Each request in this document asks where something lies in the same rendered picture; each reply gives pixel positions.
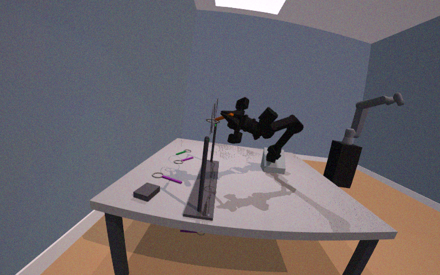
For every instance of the orange rectangular bar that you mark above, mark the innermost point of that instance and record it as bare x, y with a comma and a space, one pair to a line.
219, 118

